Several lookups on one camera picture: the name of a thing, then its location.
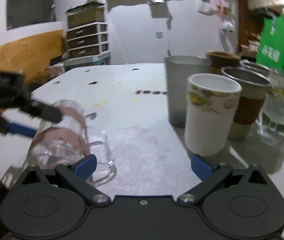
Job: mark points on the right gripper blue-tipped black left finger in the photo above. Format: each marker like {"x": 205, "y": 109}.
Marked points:
{"x": 74, "y": 177}

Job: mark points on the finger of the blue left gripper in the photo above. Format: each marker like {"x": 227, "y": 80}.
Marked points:
{"x": 15, "y": 128}

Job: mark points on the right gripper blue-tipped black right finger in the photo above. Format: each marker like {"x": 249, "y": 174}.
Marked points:
{"x": 212, "y": 176}

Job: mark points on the clear glass mug cork band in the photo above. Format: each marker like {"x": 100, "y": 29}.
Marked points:
{"x": 70, "y": 141}

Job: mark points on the white patterned paper cup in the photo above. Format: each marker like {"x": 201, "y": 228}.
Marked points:
{"x": 211, "y": 104}

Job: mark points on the metal cup with brown sleeve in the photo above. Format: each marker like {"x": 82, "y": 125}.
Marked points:
{"x": 254, "y": 89}

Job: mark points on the brown cork cup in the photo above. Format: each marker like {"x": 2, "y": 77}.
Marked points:
{"x": 221, "y": 59}

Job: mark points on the steel cup at back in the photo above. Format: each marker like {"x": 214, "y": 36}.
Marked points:
{"x": 255, "y": 67}

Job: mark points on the white plastic drawer unit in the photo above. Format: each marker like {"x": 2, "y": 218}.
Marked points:
{"x": 88, "y": 40}

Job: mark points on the ribbed clear stemmed glass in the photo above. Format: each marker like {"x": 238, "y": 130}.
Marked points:
{"x": 273, "y": 108}

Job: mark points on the grey metal tumbler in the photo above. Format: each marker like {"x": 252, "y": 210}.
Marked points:
{"x": 178, "y": 69}

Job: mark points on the glass terrarium tank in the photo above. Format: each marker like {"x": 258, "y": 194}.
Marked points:
{"x": 85, "y": 13}

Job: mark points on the green reusable shopping bag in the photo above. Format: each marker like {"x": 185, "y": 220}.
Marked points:
{"x": 271, "y": 49}

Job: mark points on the white plush wall ornament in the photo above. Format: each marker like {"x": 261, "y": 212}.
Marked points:
{"x": 227, "y": 27}

